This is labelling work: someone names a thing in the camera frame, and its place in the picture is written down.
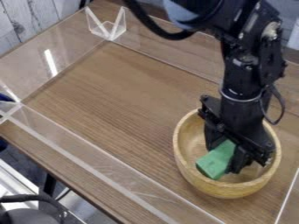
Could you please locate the clear acrylic corner bracket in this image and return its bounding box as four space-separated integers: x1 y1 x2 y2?
84 7 127 41

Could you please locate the green rectangular block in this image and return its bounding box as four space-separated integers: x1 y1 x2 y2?
195 140 236 180

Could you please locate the brown wooden bowl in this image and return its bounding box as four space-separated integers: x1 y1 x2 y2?
172 109 282 200

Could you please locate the black table leg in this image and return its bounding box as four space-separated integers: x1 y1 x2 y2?
43 174 57 196

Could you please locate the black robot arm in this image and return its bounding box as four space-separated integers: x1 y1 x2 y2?
123 0 287 173

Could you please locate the clear acrylic tray wall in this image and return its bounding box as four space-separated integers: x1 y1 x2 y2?
0 84 224 224

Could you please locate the blue object at edge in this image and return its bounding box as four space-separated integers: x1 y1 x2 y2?
0 93 15 102

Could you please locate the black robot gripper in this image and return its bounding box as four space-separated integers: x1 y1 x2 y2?
197 95 276 174

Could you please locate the black cable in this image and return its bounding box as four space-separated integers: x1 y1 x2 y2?
0 194 65 224

